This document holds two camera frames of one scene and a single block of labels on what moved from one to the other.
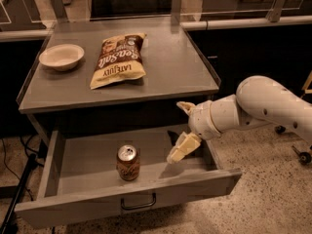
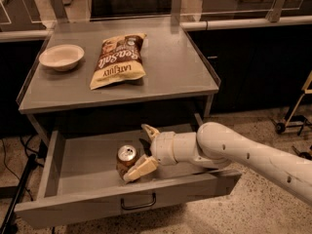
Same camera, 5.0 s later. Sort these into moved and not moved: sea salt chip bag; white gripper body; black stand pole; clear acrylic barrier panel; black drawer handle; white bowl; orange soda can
Moved: white gripper body
Not moved: sea salt chip bag; orange soda can; black stand pole; white bowl; black drawer handle; clear acrylic barrier panel
